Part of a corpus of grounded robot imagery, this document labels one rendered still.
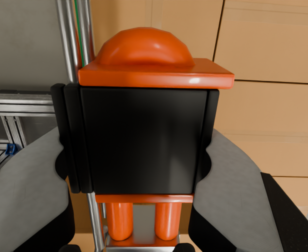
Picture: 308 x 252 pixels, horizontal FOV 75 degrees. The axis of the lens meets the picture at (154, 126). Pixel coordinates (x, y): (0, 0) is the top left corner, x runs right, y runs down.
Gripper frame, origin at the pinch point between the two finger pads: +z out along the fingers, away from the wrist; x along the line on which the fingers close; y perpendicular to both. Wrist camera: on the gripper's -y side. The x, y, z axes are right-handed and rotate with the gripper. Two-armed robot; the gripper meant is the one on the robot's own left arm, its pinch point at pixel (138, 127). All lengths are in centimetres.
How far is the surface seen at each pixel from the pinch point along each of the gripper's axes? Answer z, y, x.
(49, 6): 108, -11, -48
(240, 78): 54, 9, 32
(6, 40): 108, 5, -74
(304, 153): 53, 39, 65
